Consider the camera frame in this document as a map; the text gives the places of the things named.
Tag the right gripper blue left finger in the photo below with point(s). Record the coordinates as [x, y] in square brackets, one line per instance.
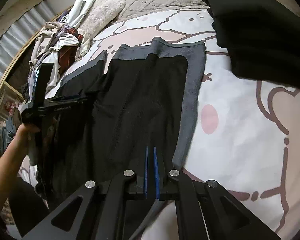
[142, 173]

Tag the stack of black folded clothes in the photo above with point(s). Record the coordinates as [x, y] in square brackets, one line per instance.
[262, 38]

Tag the fluffy white pillow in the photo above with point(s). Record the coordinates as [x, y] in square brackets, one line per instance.
[99, 15]

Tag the person's left forearm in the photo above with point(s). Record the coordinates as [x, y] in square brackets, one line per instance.
[10, 162]

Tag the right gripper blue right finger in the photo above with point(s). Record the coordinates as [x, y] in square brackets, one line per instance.
[164, 188]

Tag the grey window curtain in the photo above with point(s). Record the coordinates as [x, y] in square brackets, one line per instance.
[21, 31]

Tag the black sweater with grey trim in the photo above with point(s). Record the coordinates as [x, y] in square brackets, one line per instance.
[142, 96]

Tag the cartoon print bed sheet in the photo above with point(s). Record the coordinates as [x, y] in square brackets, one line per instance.
[247, 134]

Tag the person's left hand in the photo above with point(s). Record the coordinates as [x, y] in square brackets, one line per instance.
[24, 135]

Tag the pile of crumpled clothes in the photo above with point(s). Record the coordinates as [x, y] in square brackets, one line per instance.
[55, 36]

